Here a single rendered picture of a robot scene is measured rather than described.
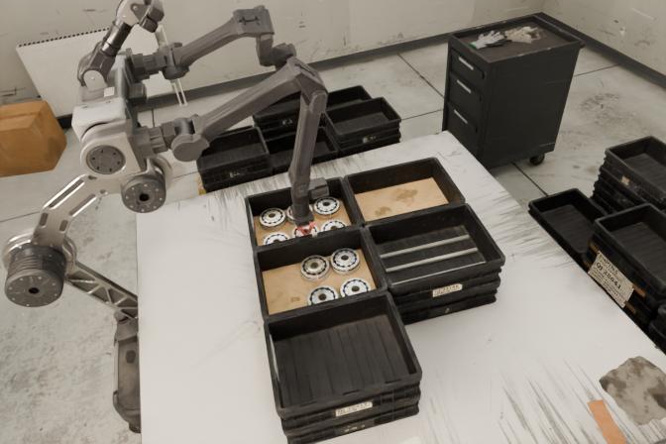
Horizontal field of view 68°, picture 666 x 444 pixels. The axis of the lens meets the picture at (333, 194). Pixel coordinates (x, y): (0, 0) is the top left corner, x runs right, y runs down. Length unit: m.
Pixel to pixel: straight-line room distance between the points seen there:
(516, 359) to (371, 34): 3.74
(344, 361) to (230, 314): 0.52
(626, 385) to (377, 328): 0.75
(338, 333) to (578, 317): 0.82
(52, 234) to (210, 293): 0.60
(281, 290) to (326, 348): 0.28
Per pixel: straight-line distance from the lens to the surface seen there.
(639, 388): 1.81
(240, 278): 1.97
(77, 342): 3.02
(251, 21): 1.63
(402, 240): 1.85
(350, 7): 4.78
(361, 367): 1.53
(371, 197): 2.02
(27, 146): 4.32
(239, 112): 1.35
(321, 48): 4.81
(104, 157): 1.39
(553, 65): 3.19
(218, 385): 1.73
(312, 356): 1.57
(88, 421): 2.72
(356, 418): 1.50
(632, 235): 2.58
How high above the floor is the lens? 2.16
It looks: 40 degrees down
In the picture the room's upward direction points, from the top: 6 degrees counter-clockwise
